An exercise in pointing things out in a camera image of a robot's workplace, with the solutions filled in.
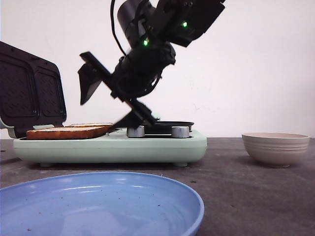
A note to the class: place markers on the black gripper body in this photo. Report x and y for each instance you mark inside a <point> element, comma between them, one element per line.
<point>136,74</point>

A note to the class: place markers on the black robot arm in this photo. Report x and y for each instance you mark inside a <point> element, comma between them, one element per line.
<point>151,32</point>

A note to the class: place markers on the breakfast maker hinged lid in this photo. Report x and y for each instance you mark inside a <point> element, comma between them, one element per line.
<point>31,92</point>

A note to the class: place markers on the beige ribbed bowl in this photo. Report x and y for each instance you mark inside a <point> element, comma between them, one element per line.
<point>276,149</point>

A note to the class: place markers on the mint green breakfast maker base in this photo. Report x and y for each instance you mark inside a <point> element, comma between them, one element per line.
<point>115,147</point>

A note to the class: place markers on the blue plate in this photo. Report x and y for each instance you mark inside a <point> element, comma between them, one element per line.
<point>101,204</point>

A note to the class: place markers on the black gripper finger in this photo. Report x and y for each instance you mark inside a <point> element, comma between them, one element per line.
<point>89,82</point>
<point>132,120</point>

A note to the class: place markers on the silver control knob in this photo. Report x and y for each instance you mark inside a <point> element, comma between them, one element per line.
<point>180,132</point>
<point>135,132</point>

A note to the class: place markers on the right silver control knob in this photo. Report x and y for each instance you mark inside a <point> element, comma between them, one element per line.
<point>180,132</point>

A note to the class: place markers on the black round frying pan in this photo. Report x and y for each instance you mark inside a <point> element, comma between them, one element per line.
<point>165,127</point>

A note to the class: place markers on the bread slice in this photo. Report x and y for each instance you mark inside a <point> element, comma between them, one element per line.
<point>66,133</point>
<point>103,124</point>

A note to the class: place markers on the left silver control knob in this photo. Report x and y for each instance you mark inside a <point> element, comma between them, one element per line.
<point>135,132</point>

